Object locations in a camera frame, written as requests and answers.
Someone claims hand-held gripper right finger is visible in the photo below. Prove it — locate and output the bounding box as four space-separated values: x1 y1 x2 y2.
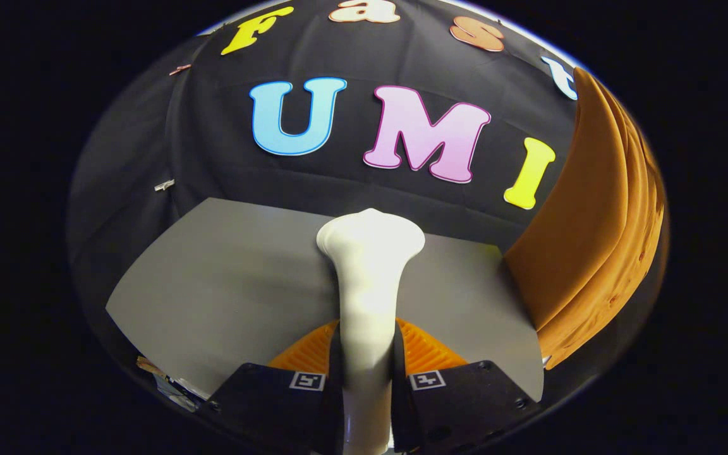
391 318 538 452

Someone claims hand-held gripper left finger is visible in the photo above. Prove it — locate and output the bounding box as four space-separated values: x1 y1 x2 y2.
207 319 347 455

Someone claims white garment steamer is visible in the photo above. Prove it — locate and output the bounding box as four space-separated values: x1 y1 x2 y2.
317 209 426 455

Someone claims orange button shirt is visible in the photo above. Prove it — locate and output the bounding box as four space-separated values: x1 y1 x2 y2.
504 66 667 370

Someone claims grey cabinet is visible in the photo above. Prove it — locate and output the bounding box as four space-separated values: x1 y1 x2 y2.
105 197 545 415

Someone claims black backdrop cloth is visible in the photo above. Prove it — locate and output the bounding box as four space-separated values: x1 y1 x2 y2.
67 0 592 355

